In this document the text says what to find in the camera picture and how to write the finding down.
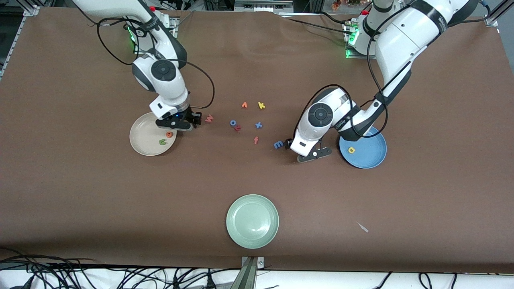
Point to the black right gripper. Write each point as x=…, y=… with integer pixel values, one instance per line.
x=192, y=116

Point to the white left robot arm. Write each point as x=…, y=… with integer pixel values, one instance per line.
x=401, y=40

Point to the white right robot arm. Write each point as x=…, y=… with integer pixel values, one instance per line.
x=168, y=80

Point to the blue foam letter m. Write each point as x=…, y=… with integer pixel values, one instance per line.
x=278, y=143

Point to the pink foam letter w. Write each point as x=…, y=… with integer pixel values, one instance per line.
x=209, y=118

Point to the beige round plate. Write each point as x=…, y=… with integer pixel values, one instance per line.
x=146, y=138

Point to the blue round plate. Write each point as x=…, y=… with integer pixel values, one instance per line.
x=367, y=154

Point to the pale green round plate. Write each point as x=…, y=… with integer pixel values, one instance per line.
x=252, y=221

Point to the white paper scrap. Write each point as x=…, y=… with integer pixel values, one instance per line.
x=362, y=227

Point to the grey power strip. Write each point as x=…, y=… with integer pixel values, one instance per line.
x=263, y=5

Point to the brown table cover sheet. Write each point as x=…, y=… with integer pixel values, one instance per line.
x=80, y=200

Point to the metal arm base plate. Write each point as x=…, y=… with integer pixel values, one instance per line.
x=175, y=24
x=355, y=57

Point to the metal camera stand bracket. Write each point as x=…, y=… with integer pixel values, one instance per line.
x=251, y=273

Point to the aluminium frame profile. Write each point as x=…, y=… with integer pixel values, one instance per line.
x=494, y=18
x=31, y=11

